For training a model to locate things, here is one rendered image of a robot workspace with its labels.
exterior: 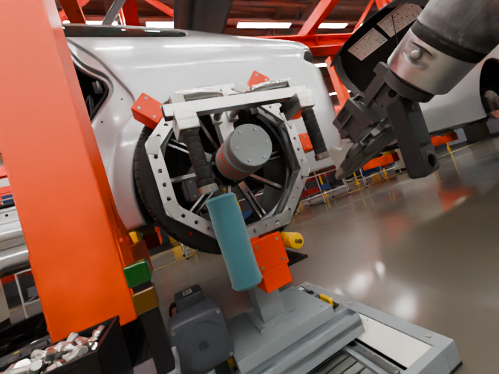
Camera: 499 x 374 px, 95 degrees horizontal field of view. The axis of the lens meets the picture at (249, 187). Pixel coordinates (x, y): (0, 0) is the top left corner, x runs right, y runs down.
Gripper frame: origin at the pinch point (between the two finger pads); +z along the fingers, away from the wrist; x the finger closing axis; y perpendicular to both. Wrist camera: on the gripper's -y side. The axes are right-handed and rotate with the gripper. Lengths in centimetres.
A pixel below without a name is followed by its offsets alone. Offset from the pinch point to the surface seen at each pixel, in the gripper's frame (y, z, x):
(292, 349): -30, 62, 3
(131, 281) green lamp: 1.2, 15.7, 42.0
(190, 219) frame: 17.7, 33.8, 24.7
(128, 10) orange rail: 326, 94, -13
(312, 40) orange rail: 337, 124, -333
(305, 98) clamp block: 27.0, 1.6, -10.9
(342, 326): -32, 56, -16
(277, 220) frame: 8.0, 36.0, -3.1
